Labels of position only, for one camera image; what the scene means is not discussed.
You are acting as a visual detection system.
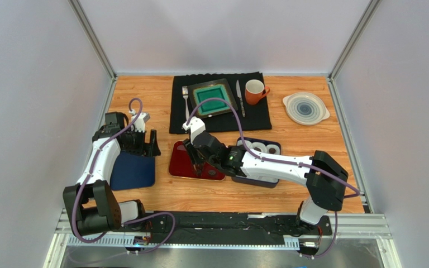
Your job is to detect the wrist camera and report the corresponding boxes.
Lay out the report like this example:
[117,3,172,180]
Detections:
[182,116,206,141]
[129,110,150,132]

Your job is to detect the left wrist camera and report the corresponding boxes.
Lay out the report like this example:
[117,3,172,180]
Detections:
[129,110,150,132]

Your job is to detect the dark blue box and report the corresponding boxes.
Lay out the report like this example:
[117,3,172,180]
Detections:
[231,137,282,188]

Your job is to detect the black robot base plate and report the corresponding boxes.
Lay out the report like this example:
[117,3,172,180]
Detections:
[111,210,333,246]

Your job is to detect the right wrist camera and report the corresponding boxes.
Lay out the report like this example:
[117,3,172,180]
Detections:
[182,116,206,141]

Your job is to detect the red lacquer chocolate tray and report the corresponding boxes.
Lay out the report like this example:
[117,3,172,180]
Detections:
[168,141,225,181]

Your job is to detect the orange ceramic mug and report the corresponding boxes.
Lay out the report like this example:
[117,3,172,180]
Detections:
[245,79,270,106]

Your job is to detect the white round lid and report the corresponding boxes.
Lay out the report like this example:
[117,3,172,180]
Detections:
[283,92,330,126]

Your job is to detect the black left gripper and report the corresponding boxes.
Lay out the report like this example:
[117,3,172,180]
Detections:
[122,127,160,157]

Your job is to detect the silver fork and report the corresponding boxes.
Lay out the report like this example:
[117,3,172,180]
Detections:
[182,86,190,121]

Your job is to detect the aluminium frame rail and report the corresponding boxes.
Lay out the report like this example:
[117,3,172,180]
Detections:
[44,212,402,267]

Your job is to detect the metal serving tongs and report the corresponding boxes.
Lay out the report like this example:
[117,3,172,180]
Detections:
[184,142,204,177]

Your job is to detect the teal square plate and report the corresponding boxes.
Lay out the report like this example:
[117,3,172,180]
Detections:
[187,78,238,118]

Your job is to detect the white paper cup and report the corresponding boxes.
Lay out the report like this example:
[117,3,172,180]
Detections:
[252,142,268,153]
[236,140,252,150]
[266,144,281,155]

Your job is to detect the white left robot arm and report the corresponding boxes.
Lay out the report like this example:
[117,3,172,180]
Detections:
[63,111,161,240]

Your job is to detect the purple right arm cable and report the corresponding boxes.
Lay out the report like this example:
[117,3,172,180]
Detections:
[185,97,360,260]

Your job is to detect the dark blue box lid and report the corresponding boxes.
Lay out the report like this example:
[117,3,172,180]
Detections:
[109,152,156,191]

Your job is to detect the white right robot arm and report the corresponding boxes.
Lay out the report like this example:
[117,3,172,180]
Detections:
[183,132,349,225]

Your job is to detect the silver table knife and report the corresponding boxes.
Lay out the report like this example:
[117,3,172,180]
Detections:
[236,80,246,117]

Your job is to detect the black cloth placemat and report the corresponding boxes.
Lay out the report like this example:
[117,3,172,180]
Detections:
[169,72,272,134]

